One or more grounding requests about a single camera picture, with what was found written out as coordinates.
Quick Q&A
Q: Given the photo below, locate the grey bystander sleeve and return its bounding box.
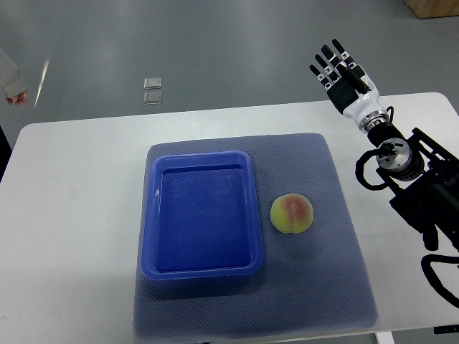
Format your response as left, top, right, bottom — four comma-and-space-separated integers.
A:
0, 49, 27, 99

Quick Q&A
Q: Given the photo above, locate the wooden box corner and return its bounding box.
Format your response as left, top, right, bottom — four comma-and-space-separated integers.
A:
404, 0, 458, 19

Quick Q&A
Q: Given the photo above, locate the metal floor plate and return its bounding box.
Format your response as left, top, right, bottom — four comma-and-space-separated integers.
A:
143, 77, 162, 90
143, 90, 163, 105

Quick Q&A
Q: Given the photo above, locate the white table leg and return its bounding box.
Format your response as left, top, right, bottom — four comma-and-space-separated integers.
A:
374, 331, 395, 344

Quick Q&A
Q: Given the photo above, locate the blue plastic tray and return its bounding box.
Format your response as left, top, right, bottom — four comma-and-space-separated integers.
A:
141, 150, 264, 281

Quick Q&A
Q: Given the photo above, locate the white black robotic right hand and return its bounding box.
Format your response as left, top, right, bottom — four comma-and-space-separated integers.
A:
309, 39, 390, 133

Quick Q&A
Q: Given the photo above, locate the lower metal floor plate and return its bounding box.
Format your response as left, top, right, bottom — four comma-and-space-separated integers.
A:
143, 90, 163, 105

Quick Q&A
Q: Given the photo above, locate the bystander bare hand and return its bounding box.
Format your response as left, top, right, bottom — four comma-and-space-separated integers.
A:
6, 90, 28, 106

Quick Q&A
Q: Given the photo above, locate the yellow-red peach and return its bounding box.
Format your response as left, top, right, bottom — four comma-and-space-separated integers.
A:
270, 193, 314, 234

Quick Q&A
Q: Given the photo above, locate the upper metal floor plate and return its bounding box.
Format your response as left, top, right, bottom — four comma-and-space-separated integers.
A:
143, 77, 162, 90

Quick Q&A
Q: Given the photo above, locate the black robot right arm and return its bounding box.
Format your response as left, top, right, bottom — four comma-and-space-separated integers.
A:
355, 107, 458, 307

